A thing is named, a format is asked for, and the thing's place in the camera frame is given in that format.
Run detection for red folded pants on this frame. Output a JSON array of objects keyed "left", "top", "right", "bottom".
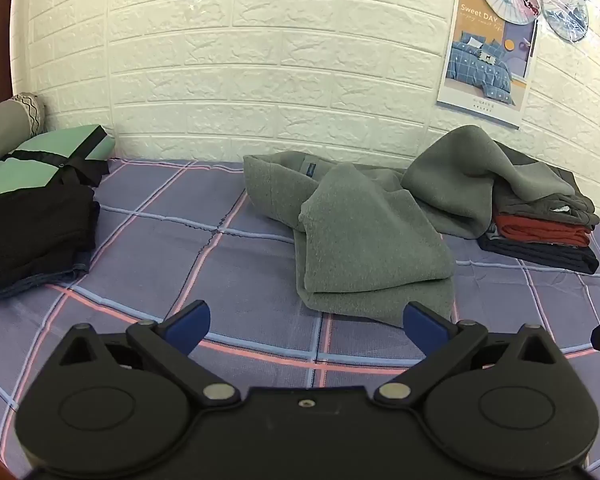
[{"left": 494, "top": 214, "right": 594, "bottom": 249}]

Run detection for dark grey folded pants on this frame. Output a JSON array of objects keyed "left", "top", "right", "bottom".
[{"left": 492, "top": 141, "right": 600, "bottom": 226}]

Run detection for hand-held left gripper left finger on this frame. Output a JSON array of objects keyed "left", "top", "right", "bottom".
[{"left": 55, "top": 301, "right": 242, "bottom": 407}]

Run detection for wall poster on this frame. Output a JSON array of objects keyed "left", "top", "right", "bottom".
[{"left": 436, "top": 0, "right": 539, "bottom": 131}]

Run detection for purple plaid bed sheet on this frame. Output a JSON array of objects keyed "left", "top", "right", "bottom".
[{"left": 0, "top": 157, "right": 600, "bottom": 480}]

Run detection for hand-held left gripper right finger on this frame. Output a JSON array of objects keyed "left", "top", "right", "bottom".
[{"left": 374, "top": 301, "right": 567, "bottom": 407}]

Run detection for mint green cushion black strap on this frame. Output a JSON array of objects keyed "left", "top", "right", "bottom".
[{"left": 0, "top": 125, "right": 116, "bottom": 201}]

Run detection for black folded garment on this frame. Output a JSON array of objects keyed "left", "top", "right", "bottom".
[{"left": 0, "top": 165, "right": 101, "bottom": 287}]

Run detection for grey rolled pillow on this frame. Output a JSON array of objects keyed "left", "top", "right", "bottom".
[{"left": 0, "top": 92, "right": 46, "bottom": 176}]

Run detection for blue denim garment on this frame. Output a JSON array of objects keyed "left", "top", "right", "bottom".
[{"left": 0, "top": 250, "right": 91, "bottom": 307}]

